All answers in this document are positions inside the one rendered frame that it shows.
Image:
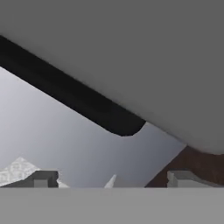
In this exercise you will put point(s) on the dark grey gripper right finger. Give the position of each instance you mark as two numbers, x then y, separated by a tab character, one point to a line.
183	175

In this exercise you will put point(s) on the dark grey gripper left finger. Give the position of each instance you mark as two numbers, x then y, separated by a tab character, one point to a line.
43	175

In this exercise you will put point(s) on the silver dishwasher front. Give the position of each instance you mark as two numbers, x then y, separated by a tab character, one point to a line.
58	137

